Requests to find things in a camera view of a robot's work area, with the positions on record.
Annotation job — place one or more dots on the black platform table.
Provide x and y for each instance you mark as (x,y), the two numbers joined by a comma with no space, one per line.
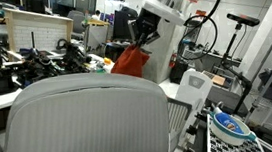
(197,137)

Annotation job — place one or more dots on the orange towel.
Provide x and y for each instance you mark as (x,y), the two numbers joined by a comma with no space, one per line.
(129,63)

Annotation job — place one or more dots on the black camera stand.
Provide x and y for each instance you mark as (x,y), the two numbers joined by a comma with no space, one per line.
(240,76)

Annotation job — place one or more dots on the brown cardboard box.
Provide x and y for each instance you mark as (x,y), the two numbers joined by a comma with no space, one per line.
(218,79)

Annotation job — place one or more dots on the red fire extinguisher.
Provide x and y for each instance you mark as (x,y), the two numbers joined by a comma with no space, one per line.
(173,59)

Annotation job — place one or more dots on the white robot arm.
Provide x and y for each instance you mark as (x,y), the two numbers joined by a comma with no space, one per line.
(166,6)

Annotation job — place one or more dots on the grey background chair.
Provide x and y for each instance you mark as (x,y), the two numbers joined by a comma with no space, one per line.
(77,21)

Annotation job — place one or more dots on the black equipment cluster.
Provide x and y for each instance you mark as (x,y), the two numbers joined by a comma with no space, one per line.
(70,58)

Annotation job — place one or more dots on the black white calibration checkerboard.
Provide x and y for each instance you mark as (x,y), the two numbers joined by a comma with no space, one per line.
(226,149)

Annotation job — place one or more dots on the seated person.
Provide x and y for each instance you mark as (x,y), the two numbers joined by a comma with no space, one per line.
(96,15)

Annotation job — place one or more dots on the dark desk monitor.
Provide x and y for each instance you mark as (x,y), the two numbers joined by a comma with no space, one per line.
(121,23)

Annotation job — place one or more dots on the white brick wall panel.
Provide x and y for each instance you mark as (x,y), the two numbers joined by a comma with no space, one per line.
(38,31)

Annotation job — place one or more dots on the orange toy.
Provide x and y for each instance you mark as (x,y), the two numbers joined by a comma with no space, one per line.
(107,60)

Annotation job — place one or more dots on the grey mesh office chair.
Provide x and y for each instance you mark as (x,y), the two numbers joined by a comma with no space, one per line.
(87,131)

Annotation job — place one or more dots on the white bowl teal rim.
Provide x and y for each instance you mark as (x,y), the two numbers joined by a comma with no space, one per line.
(225,137)

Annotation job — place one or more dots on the black stereo camera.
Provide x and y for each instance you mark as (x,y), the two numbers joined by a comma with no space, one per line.
(242,19)

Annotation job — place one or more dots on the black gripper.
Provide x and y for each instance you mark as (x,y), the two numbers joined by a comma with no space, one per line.
(146,21)

